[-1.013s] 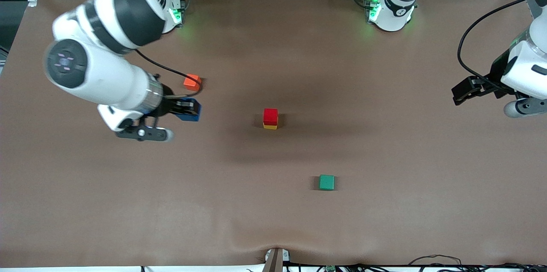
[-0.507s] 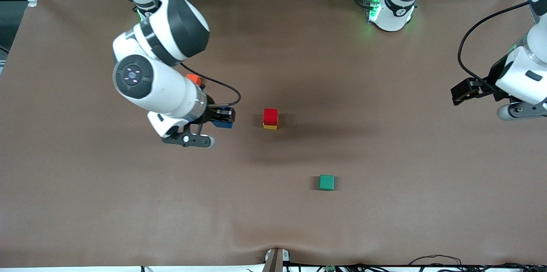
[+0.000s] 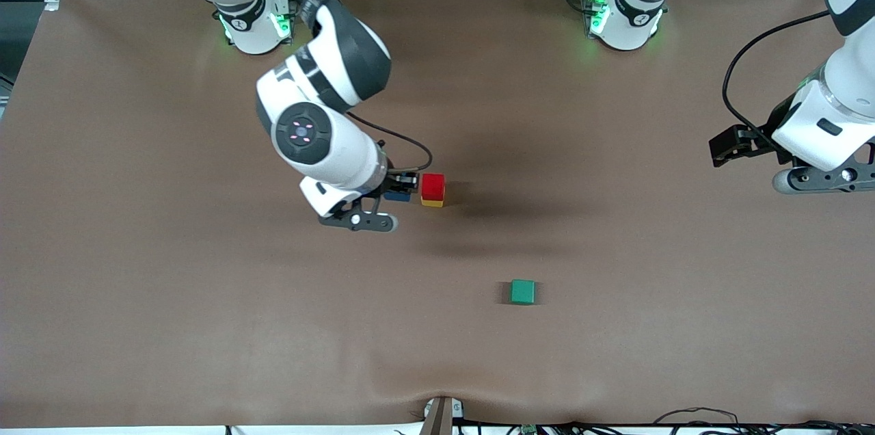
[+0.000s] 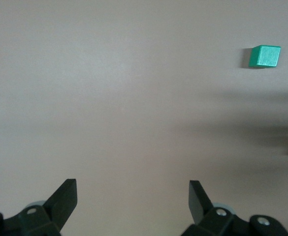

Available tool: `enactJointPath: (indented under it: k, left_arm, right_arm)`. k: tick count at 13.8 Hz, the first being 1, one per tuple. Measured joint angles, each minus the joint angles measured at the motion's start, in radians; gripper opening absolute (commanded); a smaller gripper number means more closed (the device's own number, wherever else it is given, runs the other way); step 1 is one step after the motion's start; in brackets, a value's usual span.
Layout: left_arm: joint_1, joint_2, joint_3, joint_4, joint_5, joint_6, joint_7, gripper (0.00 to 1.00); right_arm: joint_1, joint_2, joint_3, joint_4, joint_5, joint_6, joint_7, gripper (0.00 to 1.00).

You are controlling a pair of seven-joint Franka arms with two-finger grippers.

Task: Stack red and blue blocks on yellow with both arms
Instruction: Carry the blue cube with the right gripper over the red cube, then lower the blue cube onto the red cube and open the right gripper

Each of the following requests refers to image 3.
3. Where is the brown table cover sheet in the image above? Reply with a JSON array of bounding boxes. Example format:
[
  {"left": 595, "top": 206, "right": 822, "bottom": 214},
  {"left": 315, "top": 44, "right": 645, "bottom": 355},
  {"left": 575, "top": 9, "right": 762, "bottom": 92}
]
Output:
[{"left": 0, "top": 0, "right": 875, "bottom": 430}]

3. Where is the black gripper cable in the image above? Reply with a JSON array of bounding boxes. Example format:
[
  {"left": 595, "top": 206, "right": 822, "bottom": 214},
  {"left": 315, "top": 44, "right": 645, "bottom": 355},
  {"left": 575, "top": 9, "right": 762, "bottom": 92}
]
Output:
[
  {"left": 723, "top": 9, "right": 833, "bottom": 145},
  {"left": 246, "top": 0, "right": 434, "bottom": 174}
]

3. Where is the thin black looped cable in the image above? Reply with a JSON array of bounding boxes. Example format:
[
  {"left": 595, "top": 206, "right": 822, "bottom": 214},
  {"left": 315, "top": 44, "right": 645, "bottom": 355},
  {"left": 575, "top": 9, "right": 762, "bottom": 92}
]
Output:
[{"left": 655, "top": 408, "right": 739, "bottom": 425}]

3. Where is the black cable along table edge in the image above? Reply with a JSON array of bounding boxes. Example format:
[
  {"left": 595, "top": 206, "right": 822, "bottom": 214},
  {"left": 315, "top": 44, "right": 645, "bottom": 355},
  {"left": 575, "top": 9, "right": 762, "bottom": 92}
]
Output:
[{"left": 458, "top": 421, "right": 875, "bottom": 435}]

